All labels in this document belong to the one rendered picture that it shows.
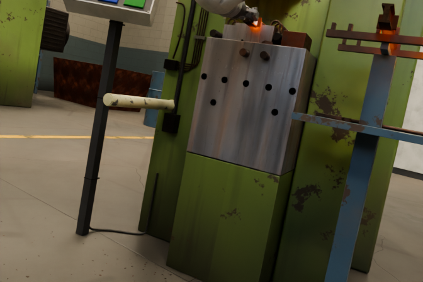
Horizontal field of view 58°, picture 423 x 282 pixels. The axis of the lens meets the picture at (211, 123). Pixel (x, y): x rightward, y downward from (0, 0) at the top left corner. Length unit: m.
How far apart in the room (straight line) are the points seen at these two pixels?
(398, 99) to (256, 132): 0.81
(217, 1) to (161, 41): 8.79
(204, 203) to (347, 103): 0.66
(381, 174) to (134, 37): 9.15
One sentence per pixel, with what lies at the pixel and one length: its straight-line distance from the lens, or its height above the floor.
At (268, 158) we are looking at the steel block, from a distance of 1.35.
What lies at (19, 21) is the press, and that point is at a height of 1.19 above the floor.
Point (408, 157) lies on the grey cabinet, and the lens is 6.54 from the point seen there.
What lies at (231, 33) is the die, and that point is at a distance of 1.50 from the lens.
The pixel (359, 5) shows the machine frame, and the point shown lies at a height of 1.12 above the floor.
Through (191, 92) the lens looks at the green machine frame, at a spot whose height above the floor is 0.70.
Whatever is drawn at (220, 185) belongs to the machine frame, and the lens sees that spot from 1.43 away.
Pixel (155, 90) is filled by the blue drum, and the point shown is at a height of 0.59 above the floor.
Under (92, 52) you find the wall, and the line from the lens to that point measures 11.04.
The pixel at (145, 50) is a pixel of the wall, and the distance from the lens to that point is 10.16.
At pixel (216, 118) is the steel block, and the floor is 0.62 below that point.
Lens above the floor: 0.71
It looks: 5 degrees down
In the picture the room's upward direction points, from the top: 11 degrees clockwise
